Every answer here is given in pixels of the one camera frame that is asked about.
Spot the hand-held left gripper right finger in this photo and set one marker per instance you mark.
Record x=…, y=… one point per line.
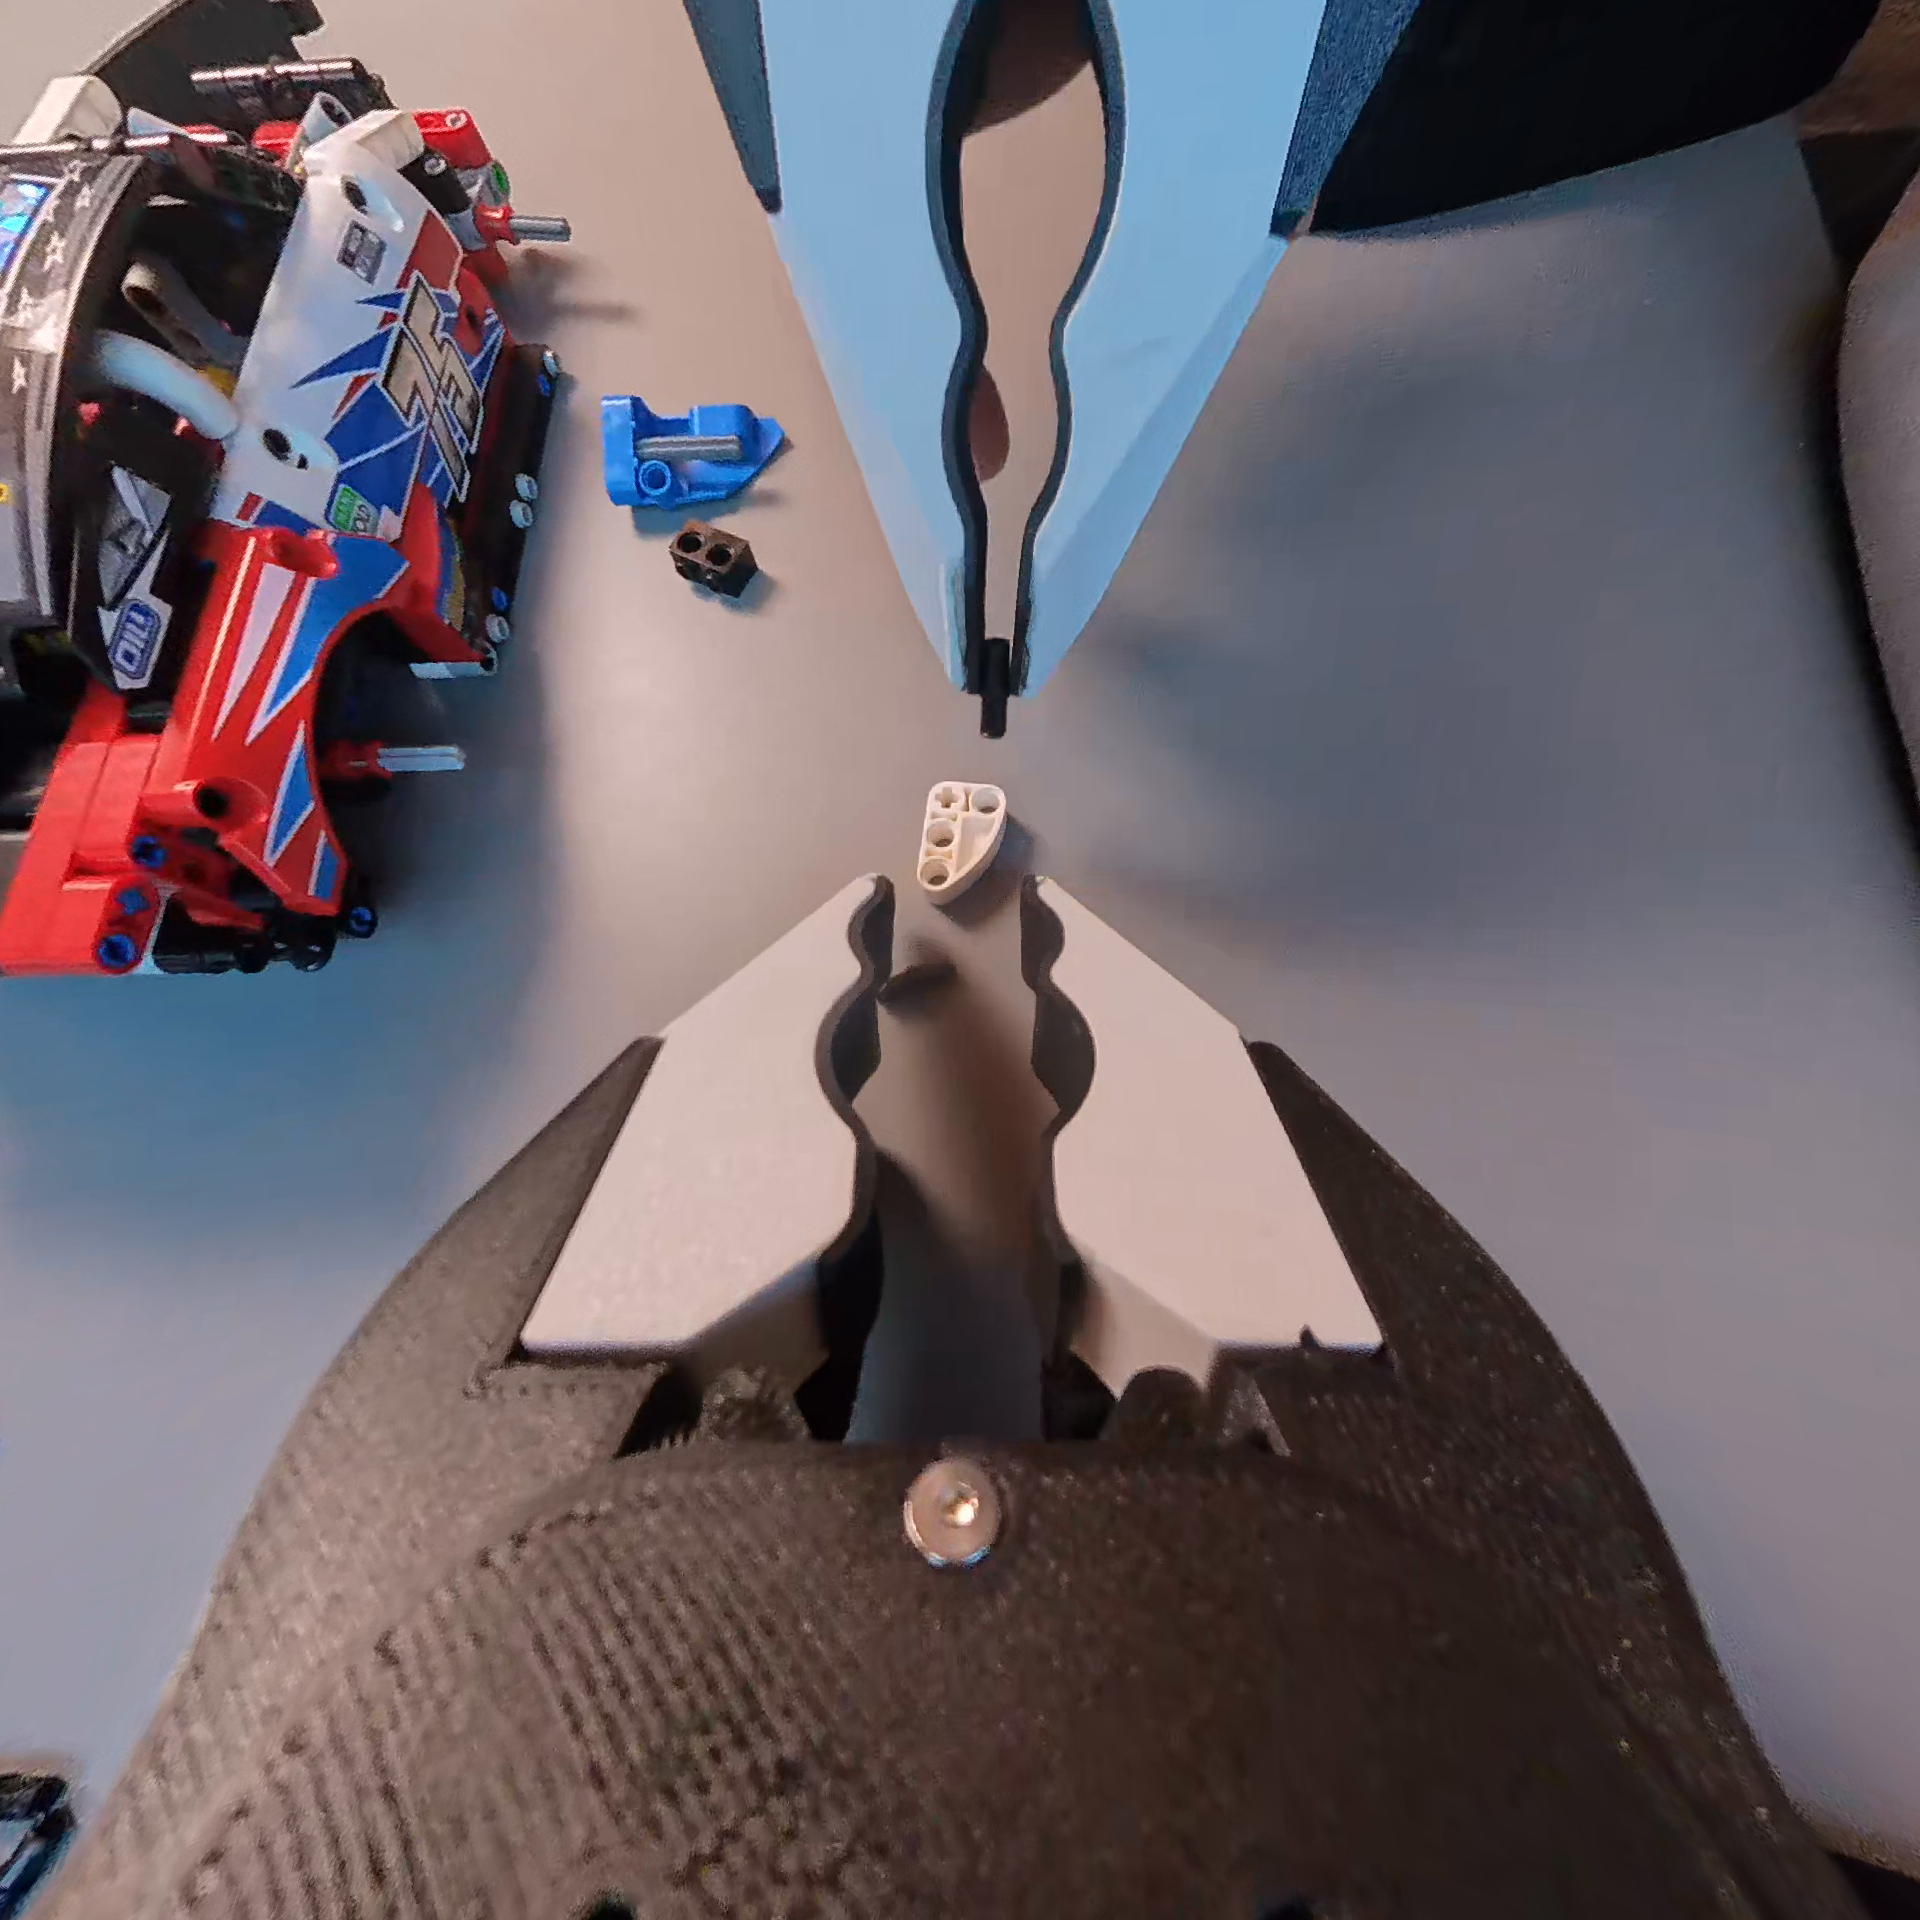
x=1215, y=1201

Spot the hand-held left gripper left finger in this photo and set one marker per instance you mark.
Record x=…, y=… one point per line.
x=705, y=1201

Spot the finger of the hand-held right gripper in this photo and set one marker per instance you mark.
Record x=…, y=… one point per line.
x=855, y=225
x=1186, y=225

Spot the blue lego panel piece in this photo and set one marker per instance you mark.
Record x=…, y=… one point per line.
x=721, y=481

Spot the black two-hole lego brick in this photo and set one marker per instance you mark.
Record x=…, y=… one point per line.
x=714, y=561

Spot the white lego liftarm piece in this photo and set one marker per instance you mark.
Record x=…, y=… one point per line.
x=960, y=847

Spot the lego race car model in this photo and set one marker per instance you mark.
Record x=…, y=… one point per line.
x=300, y=674

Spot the black wrist rest pad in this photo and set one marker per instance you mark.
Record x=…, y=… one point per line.
x=1576, y=104

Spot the cluster of blue black pins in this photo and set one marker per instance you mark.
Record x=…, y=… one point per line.
x=33, y=1823

